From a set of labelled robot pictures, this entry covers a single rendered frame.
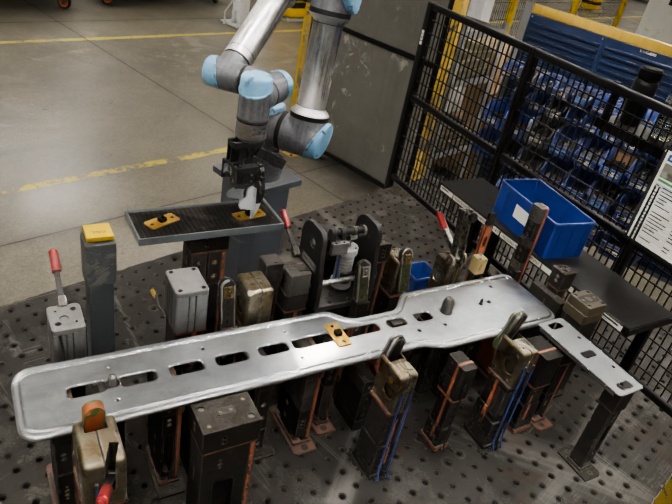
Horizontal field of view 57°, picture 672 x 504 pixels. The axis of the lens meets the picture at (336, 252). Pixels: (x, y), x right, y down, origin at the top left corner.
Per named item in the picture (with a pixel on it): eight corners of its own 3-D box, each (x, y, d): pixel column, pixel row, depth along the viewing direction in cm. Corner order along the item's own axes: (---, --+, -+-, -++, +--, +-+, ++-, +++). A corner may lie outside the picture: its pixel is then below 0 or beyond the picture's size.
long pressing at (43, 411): (21, 458, 110) (20, 452, 109) (8, 372, 125) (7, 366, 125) (560, 320, 177) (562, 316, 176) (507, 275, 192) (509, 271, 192)
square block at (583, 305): (544, 402, 190) (590, 309, 171) (526, 384, 195) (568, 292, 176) (562, 395, 193) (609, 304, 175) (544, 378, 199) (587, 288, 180)
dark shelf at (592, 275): (625, 338, 173) (629, 329, 171) (436, 188, 236) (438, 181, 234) (672, 324, 183) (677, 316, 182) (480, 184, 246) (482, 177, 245)
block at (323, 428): (317, 436, 163) (336, 353, 148) (296, 401, 172) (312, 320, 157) (335, 430, 165) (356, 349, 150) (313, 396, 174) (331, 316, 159)
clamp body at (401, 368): (366, 488, 152) (398, 386, 134) (342, 450, 160) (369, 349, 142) (397, 477, 156) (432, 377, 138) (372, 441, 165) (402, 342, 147)
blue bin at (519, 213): (542, 259, 196) (556, 224, 189) (490, 211, 219) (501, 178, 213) (582, 257, 203) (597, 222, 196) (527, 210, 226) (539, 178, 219)
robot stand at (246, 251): (204, 268, 217) (212, 164, 196) (250, 252, 231) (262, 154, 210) (239, 299, 206) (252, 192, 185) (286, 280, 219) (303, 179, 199)
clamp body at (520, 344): (480, 457, 167) (523, 361, 149) (454, 425, 175) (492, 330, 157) (505, 448, 171) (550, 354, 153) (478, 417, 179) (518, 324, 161)
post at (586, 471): (585, 482, 166) (630, 405, 151) (555, 450, 173) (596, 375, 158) (600, 475, 169) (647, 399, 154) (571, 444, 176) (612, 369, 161)
